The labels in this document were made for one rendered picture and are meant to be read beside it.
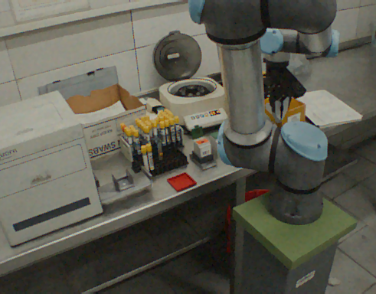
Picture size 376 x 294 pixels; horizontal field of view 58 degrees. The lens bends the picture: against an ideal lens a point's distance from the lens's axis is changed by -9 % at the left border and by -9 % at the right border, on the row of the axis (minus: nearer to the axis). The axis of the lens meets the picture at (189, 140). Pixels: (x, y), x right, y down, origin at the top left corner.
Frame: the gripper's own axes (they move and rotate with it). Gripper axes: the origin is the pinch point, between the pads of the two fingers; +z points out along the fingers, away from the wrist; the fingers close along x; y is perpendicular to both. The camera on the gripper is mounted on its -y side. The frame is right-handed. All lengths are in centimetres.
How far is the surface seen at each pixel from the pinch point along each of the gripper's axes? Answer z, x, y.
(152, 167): 9.5, 40.6, 13.3
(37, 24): -33, 60, 65
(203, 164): 11.3, 25.4, 7.9
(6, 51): -25, 73, 68
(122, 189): 8, 54, 6
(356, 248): 100, -66, -3
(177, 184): 12.6, 36.7, 4.8
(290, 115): 5.1, -12.3, 7.3
